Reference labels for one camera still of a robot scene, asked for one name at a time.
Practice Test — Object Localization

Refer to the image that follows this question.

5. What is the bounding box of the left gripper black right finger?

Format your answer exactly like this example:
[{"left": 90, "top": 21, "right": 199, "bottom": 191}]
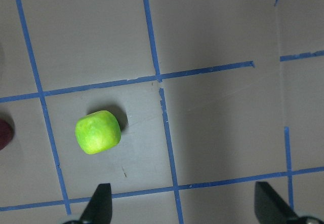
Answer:
[{"left": 254, "top": 181, "right": 303, "bottom": 224}]

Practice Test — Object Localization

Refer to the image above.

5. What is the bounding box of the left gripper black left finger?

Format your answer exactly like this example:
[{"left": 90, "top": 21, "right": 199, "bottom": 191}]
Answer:
[{"left": 79, "top": 183, "right": 112, "bottom": 224}]

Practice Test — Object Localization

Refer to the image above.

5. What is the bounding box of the green apple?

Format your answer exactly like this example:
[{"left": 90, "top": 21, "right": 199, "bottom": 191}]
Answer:
[{"left": 74, "top": 110, "right": 122, "bottom": 155}]

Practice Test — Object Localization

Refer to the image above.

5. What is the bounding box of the dark red apple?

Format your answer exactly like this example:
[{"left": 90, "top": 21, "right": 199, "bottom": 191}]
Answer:
[{"left": 0, "top": 118, "right": 15, "bottom": 150}]

